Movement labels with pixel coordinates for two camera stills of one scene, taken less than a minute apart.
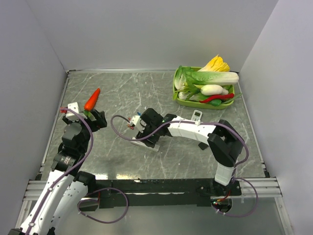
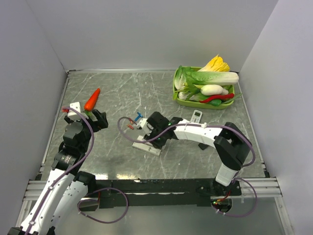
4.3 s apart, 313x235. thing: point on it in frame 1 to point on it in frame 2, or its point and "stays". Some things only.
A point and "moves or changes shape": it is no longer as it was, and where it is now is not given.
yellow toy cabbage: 217,64 stays
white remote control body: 141,143 moves or changes shape
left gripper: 100,121 stays
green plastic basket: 196,105 stays
